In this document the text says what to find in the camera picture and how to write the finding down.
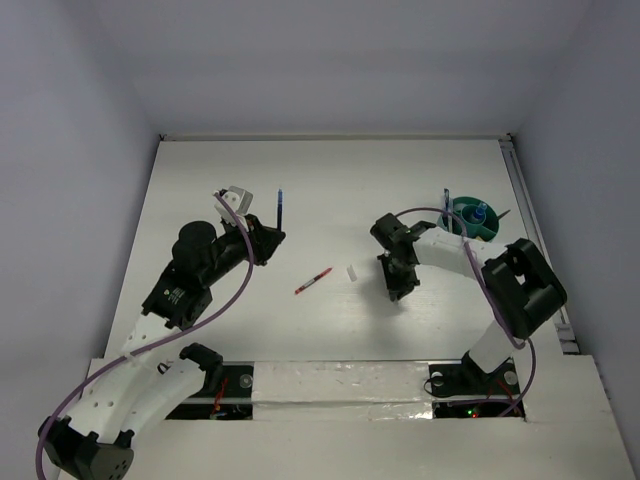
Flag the red pen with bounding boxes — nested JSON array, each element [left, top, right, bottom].
[[294, 267, 333, 295]]

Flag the clear white pen cap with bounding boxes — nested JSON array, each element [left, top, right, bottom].
[[346, 265, 358, 282]]

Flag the blue grip clear pen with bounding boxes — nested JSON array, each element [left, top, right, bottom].
[[442, 188, 452, 231]]

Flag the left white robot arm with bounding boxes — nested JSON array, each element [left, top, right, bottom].
[[36, 214, 286, 479]]

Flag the dark blue pen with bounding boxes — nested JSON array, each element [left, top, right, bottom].
[[446, 197, 454, 233]]

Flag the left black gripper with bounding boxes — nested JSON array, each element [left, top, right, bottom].
[[201, 213, 285, 287]]

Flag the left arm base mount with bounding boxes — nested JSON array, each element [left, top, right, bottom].
[[166, 363, 254, 421]]

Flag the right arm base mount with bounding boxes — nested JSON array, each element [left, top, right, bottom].
[[423, 361, 526, 419]]

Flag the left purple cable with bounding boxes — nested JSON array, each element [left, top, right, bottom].
[[34, 195, 256, 479]]

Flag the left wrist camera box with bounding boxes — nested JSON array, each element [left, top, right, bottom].
[[212, 186, 253, 226]]

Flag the teal round organizer container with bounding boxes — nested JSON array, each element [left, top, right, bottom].
[[448, 196, 500, 242]]

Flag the correction fluid bottle blue cap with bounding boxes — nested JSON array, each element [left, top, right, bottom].
[[469, 202, 488, 224]]

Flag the blue pen with clip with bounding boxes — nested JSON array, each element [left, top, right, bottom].
[[276, 188, 284, 232]]

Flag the black handled scissors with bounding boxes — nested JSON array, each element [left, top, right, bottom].
[[496, 209, 511, 221]]

